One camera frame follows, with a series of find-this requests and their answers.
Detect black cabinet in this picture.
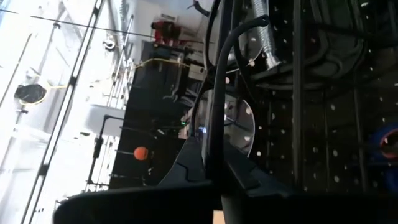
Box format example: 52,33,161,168
109,40,208,189

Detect curved yellow cable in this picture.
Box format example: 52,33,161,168
133,57,192,69

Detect red and blue scissors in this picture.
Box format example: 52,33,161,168
369,121,398,195

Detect person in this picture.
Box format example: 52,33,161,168
150,20,183,45

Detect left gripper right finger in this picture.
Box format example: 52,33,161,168
220,146,398,224

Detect small orange ball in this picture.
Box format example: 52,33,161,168
133,146,149,161

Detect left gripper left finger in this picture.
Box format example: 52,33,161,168
52,136,218,224

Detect black perforated pegboard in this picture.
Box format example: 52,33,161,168
214,0,398,195

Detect black safety glasses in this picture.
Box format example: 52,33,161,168
188,14,271,187

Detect black C-clamp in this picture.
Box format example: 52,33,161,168
247,0,369,91

